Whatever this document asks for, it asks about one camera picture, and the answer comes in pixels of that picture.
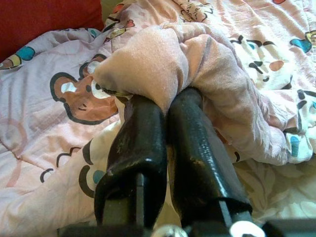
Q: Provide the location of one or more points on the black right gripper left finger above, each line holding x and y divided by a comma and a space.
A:
140, 148

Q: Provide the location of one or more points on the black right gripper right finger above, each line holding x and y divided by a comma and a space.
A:
195, 153

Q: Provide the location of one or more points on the pink cartoon bear blanket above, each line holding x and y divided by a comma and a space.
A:
153, 61

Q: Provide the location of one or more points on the large red cushion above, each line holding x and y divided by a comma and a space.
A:
44, 22

